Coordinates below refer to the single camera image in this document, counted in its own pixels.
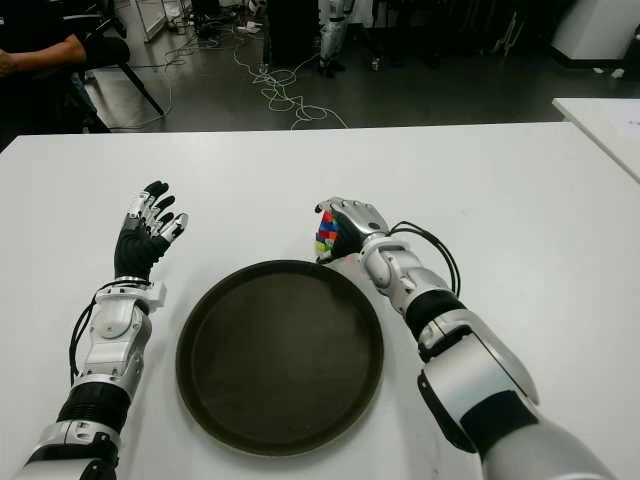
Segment aluminium frame stand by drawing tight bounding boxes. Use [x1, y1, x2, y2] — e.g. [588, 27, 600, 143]
[114, 0, 169, 44]

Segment black office chair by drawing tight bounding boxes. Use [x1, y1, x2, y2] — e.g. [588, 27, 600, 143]
[54, 19, 166, 134]

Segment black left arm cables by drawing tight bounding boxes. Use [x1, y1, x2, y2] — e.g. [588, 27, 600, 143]
[69, 282, 151, 381]

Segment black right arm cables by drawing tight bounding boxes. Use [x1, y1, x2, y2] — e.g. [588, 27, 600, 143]
[389, 221, 460, 296]

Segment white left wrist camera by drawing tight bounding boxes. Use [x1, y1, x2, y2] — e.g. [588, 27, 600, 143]
[143, 281, 168, 310]

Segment multicoloured Rubik's cube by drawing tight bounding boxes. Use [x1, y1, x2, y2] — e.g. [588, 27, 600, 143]
[314, 209, 343, 259]

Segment white machine housing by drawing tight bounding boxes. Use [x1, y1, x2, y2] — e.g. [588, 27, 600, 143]
[549, 0, 640, 69]

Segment white side table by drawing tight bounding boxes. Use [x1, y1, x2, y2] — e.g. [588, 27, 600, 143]
[551, 96, 640, 184]

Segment dark brown round plate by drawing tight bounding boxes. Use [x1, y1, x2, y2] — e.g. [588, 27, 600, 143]
[175, 258, 386, 457]

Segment person in black shirt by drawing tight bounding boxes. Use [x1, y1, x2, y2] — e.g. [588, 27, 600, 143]
[0, 0, 101, 134]

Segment black cabinet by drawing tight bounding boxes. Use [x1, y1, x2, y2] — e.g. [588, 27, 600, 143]
[267, 0, 321, 69]

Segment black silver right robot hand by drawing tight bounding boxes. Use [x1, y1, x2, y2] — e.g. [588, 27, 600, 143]
[313, 197, 391, 264]

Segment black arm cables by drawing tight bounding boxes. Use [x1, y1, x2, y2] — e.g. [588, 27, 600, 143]
[389, 221, 460, 296]
[69, 282, 151, 381]

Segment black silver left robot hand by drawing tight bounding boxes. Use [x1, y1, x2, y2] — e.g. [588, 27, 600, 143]
[113, 179, 190, 281]

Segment tangled white floor cable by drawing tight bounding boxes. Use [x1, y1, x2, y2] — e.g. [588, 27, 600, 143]
[232, 29, 351, 131]

